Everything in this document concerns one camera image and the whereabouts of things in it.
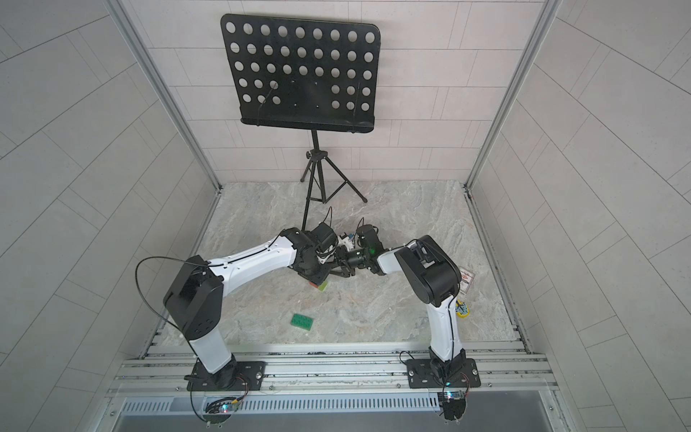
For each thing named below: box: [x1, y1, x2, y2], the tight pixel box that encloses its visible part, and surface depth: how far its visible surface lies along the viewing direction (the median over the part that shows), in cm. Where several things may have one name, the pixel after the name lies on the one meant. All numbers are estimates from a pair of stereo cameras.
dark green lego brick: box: [289, 313, 315, 332], surface depth 81 cm
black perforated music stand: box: [220, 13, 381, 231], surface depth 69 cm
